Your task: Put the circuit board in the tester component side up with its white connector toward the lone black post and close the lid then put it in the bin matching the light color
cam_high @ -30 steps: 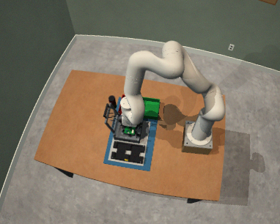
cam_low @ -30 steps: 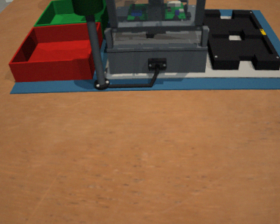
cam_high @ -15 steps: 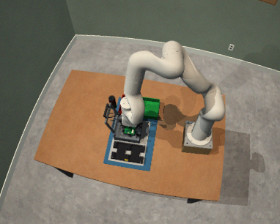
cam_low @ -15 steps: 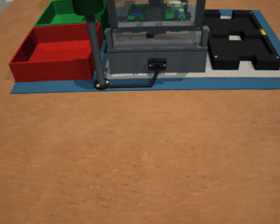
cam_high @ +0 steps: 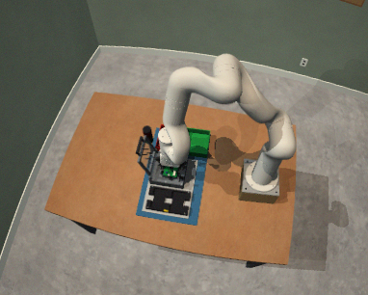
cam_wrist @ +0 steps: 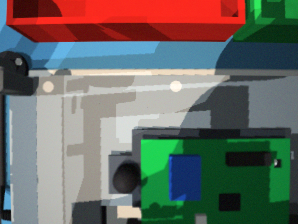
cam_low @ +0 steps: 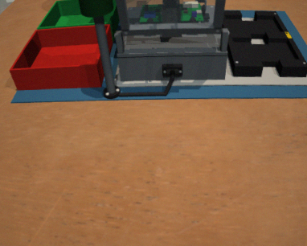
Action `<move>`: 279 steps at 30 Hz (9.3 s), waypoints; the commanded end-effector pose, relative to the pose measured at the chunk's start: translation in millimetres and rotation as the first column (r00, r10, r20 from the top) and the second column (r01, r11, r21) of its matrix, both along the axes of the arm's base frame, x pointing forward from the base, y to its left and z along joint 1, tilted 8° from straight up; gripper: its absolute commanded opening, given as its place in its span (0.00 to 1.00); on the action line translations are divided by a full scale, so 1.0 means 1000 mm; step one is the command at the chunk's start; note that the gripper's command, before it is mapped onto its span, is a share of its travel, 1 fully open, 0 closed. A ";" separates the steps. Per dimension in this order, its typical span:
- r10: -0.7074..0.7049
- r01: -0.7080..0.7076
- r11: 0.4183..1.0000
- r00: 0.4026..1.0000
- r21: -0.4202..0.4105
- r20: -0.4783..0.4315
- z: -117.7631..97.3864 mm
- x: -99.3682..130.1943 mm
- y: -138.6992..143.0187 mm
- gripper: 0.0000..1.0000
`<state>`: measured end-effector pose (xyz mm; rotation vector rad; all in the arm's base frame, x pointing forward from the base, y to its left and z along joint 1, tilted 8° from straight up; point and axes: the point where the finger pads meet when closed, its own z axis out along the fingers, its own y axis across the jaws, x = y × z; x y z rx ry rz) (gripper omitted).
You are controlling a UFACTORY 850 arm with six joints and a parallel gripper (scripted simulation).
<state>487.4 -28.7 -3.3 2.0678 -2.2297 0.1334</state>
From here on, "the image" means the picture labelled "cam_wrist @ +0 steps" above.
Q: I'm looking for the red open-top bin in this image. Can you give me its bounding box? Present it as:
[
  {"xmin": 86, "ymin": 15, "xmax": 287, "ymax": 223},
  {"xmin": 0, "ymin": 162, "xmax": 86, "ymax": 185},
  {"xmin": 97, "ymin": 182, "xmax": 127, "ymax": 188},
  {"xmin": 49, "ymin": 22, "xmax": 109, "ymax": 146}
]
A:
[{"xmin": 6, "ymin": 0, "xmax": 245, "ymax": 43}]

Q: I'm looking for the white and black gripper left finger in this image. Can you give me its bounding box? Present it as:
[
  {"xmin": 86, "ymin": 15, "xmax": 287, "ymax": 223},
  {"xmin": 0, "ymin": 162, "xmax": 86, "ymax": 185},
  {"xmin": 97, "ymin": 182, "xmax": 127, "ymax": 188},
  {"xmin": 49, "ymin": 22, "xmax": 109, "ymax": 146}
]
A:
[{"xmin": 127, "ymin": 218, "xmax": 141, "ymax": 224}]

